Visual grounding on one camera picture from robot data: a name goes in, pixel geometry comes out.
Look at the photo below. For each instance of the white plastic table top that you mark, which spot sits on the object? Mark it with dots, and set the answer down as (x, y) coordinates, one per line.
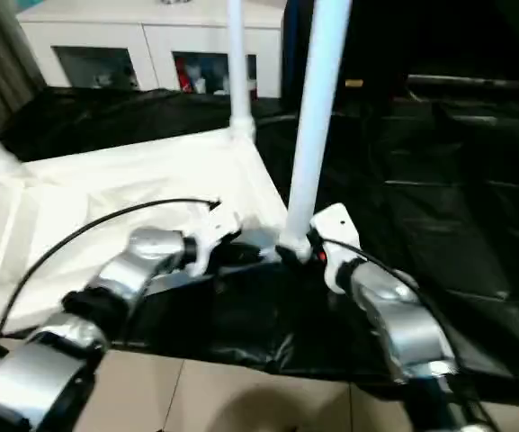
(106, 180)

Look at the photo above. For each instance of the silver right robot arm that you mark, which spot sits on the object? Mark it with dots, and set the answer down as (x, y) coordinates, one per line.
(403, 315)

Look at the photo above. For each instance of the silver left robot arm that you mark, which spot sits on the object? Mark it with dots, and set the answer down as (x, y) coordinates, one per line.
(137, 256)

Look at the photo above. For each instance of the black mat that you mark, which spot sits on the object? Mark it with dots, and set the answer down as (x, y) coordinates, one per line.
(443, 202)

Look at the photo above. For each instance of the small white jar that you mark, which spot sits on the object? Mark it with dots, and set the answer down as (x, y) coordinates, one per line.
(251, 84)

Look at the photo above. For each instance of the small tan tag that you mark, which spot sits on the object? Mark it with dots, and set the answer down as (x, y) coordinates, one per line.
(353, 83)

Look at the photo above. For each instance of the small red item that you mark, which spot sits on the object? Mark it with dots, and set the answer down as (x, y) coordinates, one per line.
(182, 77)

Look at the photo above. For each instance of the long black bar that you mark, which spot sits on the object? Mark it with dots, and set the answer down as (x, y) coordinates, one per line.
(475, 82)

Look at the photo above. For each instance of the white cabinet with glass doors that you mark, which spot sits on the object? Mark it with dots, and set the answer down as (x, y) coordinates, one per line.
(151, 36)

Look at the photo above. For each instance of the dark patterned small object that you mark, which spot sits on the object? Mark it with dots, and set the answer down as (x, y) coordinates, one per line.
(171, 1)

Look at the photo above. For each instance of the grey curtain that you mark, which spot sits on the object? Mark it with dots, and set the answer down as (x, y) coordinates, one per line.
(0, 54)

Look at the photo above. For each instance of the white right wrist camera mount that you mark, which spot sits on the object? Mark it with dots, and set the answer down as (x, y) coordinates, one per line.
(337, 225)

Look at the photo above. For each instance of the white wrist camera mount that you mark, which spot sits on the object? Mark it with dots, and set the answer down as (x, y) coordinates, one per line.
(337, 225)
(209, 234)

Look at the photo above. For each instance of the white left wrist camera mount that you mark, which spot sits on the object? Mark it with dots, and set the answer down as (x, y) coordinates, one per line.
(209, 234)

